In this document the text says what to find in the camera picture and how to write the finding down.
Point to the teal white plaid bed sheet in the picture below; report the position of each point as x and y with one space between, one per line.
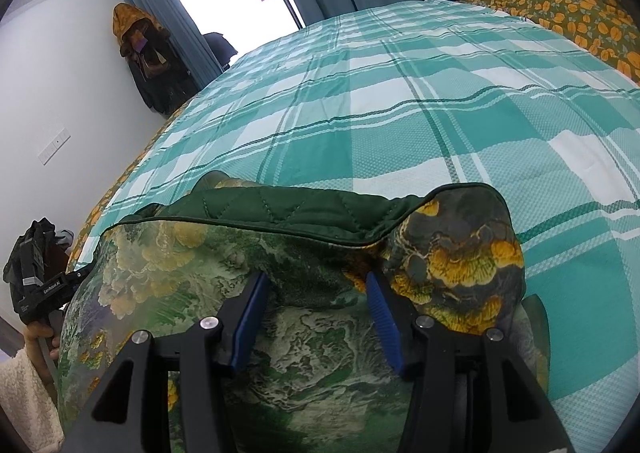
403 99

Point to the orange floral green quilt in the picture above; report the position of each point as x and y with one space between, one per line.
603 27

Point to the dark garment behind curtain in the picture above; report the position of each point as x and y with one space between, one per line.
221 48

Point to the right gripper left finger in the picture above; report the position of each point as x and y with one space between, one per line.
128 409

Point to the clothes hanging on coat rack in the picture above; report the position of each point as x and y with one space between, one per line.
161 77

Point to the cream fleece left sleeve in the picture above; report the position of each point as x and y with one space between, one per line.
29 406

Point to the person left hand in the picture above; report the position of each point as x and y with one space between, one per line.
42 346

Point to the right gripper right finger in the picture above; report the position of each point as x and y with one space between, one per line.
470 393

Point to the green landscape print padded jacket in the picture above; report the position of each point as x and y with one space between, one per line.
317 379

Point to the white wall switch plate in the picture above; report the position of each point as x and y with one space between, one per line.
53 146

